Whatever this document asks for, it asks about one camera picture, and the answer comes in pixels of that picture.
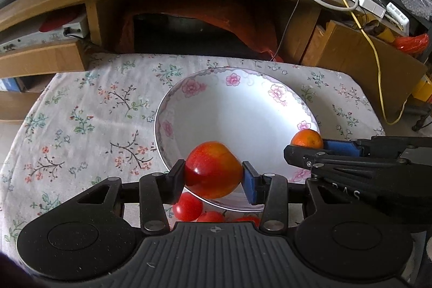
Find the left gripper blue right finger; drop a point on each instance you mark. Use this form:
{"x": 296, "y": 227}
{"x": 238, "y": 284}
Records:
{"x": 271, "y": 191}

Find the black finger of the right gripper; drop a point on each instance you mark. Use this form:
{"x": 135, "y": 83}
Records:
{"x": 308, "y": 158}

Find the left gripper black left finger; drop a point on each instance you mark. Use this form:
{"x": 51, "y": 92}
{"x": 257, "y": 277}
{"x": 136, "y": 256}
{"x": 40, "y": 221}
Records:
{"x": 155, "y": 191}

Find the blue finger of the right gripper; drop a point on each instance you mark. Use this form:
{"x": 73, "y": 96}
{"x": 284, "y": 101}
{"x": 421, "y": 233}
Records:
{"x": 339, "y": 147}

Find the orange tangerine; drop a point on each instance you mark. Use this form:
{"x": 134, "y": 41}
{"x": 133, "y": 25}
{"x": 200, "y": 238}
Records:
{"x": 308, "y": 138}

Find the red cherry tomato back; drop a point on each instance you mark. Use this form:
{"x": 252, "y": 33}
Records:
{"x": 188, "y": 208}

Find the red cherry tomato large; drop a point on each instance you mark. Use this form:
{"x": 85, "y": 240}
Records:
{"x": 252, "y": 219}

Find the large red apple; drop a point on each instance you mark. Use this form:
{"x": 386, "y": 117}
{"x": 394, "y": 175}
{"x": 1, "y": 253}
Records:
{"x": 211, "y": 171}

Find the white floral ceramic bowl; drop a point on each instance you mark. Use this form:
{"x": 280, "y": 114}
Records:
{"x": 254, "y": 115}

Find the floral white tablecloth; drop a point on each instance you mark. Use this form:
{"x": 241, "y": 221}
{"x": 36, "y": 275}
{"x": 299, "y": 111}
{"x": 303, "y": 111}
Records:
{"x": 89, "y": 126}

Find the red plastic bag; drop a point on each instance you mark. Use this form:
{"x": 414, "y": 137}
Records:
{"x": 412, "y": 45}

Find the red cloth under stand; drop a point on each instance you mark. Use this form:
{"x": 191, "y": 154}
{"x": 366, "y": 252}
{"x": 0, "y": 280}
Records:
{"x": 228, "y": 31}

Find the grey set-top box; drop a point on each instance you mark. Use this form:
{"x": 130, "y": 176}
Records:
{"x": 42, "y": 30}

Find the blue white box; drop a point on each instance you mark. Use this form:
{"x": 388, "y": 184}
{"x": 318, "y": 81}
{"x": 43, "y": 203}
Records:
{"x": 10, "y": 84}

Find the wooden tv stand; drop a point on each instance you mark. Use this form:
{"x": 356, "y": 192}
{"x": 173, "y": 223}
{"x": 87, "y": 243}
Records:
{"x": 289, "y": 28}

